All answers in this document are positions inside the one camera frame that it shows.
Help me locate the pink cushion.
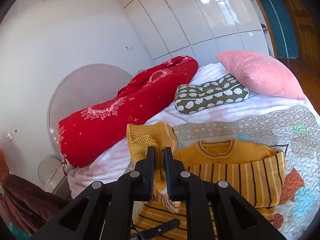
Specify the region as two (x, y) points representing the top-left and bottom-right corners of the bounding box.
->
(215, 50), (305, 99)

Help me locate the wooden door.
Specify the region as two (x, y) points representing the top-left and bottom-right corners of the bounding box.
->
(258, 0), (319, 71)

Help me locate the wall switch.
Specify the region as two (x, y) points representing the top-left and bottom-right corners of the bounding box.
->
(125, 45), (133, 51)

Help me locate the green sheep pattern pillow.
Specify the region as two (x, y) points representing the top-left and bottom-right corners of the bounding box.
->
(174, 74), (249, 115)

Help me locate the white glossy wardrobe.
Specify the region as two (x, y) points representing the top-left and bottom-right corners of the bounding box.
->
(118, 0), (274, 66)

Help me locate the yellow striped knit sweater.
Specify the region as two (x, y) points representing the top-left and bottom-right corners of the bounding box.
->
(126, 122), (285, 239)

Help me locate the patterned quilted bed cover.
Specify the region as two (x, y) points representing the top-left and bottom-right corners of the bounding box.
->
(174, 106), (319, 239)

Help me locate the maroon jacket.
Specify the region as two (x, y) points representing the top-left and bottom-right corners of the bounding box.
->
(1, 152), (68, 235)

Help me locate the round beige headboard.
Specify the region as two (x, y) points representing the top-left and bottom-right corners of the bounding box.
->
(47, 63), (133, 158)

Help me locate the red folded quilt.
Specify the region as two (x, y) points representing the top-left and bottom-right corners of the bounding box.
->
(58, 56), (199, 168)

